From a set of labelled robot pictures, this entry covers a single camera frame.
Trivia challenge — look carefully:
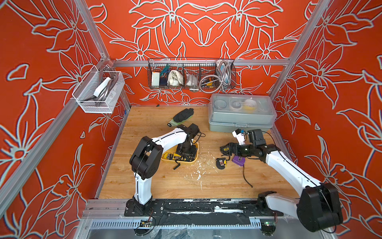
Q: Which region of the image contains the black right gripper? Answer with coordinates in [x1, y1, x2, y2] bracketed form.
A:
[220, 142, 256, 157]

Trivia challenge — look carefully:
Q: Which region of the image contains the black round tape measure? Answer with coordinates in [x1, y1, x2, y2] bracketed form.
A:
[216, 157, 227, 170]

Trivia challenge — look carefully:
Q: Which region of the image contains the yellow black tape measure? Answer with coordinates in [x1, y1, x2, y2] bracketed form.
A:
[162, 152, 181, 161]

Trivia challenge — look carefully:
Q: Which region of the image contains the purple tape measure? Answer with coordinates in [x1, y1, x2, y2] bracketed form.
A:
[232, 155, 254, 189]

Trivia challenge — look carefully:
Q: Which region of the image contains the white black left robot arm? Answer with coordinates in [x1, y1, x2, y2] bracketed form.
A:
[129, 123, 206, 206]

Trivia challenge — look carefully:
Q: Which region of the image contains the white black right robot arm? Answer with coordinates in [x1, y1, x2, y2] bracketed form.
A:
[220, 129, 343, 232]

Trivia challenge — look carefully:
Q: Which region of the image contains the grey storage box clear lid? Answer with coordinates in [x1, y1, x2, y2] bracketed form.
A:
[209, 94, 277, 133]

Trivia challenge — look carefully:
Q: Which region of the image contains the yellow plastic tray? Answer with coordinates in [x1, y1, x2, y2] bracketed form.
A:
[161, 139, 199, 164]

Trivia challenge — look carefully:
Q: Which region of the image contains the black green work glove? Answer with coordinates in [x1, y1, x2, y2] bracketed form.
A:
[167, 108, 194, 127]

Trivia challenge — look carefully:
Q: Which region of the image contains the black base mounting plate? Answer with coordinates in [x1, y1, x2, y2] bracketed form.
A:
[124, 199, 283, 217]

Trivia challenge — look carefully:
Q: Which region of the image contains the white power adapter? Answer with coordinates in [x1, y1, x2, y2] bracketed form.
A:
[93, 77, 111, 97]

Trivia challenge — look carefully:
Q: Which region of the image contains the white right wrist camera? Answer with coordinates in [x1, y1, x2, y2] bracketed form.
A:
[232, 128, 246, 145]

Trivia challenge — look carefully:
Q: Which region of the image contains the coiled grey cable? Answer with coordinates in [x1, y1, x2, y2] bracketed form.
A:
[199, 59, 232, 94]

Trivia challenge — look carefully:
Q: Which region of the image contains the black wire wall basket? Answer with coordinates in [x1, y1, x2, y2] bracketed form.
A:
[147, 57, 237, 94]

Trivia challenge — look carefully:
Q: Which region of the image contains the clear wall bin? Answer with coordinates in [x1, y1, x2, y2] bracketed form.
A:
[72, 67, 124, 114]

